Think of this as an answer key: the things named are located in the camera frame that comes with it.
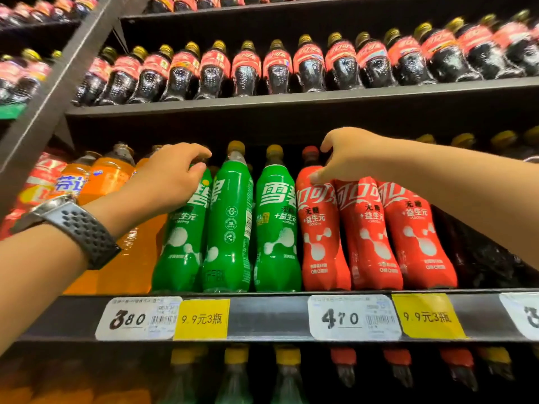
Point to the person's left hand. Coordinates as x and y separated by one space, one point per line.
164 185

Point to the person's right hand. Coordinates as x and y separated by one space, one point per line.
358 155

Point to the row of small red-label bottles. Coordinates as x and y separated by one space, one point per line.
63 4
12 75
185 3
246 71

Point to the black metal shelf rack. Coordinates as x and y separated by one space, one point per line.
269 317

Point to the person's right forearm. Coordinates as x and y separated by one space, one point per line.
471 193

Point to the person's left forearm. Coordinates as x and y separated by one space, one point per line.
33 281

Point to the grey perforated-band wristwatch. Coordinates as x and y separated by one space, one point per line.
80 231

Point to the white price tag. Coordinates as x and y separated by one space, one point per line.
139 318
354 318
522 315

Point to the yellow price tag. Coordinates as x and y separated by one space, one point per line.
202 319
427 316

